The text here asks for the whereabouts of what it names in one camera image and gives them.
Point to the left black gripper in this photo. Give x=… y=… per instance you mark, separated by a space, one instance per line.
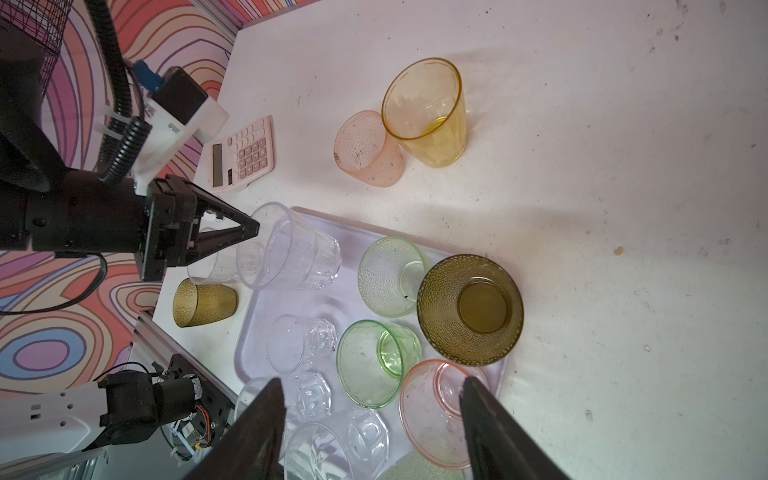
x=160 y=230

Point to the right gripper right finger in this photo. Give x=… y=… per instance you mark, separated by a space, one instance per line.
x=498 y=447

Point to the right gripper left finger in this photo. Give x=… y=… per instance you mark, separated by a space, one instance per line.
x=251 y=447

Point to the pink transparent cup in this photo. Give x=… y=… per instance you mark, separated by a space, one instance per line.
x=430 y=412

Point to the pale green frosted large cup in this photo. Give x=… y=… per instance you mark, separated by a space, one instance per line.
x=414 y=466

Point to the small clear cup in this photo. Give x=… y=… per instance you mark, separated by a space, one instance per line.
x=296 y=342

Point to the dark olive textured cup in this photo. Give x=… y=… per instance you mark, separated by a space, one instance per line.
x=470 y=310

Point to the bright green cup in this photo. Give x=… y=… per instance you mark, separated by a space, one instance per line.
x=372 y=360

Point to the peach transparent cup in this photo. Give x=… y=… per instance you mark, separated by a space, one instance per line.
x=365 y=150

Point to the yellow transparent cup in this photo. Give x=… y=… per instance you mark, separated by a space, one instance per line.
x=424 y=110

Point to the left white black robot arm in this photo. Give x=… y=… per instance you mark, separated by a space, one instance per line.
x=116 y=408

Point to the lavender plastic tray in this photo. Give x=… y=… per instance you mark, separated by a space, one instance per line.
x=341 y=304

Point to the pink patterned card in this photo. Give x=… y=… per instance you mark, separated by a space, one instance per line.
x=237 y=160

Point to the dark amber cup left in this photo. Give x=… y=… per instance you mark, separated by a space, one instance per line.
x=197 y=305

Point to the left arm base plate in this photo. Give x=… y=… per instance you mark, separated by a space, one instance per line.
x=201 y=407

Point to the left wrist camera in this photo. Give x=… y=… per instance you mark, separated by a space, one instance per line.
x=177 y=108

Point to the black wire basket left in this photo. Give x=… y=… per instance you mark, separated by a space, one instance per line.
x=42 y=22

